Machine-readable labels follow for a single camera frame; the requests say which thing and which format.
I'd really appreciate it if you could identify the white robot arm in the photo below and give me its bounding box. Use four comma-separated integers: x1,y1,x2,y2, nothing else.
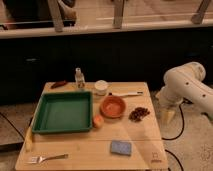
156,62,213,124

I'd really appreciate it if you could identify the blue sponge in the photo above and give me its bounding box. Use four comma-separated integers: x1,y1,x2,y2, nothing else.
110,140,132,156

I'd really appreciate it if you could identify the small orange fruit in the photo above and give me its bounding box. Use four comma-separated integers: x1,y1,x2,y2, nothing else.
93,115,104,128

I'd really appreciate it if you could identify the orange terracotta bowl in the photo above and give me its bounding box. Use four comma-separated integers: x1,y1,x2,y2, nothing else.
100,95,126,118

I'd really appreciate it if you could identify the silver metal fork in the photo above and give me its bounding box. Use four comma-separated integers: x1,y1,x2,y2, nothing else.
27,154,69,164

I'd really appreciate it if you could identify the green plastic tray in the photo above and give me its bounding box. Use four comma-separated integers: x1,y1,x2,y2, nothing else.
32,92,93,134

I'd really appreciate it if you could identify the white handled knife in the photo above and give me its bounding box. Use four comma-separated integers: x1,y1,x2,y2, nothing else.
108,91,144,97

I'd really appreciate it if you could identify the clear glass bottle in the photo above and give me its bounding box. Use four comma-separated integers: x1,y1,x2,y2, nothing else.
75,68,85,89

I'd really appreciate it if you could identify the white cup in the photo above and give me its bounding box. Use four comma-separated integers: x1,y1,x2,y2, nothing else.
94,80,108,96

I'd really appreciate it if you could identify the pile of brown nuts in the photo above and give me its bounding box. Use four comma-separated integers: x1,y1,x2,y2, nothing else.
129,107,150,122

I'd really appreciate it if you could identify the dark red sausage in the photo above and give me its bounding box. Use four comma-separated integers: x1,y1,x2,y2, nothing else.
51,80,68,89

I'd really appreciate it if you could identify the black power cable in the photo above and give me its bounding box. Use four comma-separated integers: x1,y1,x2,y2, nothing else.
161,101,186,171

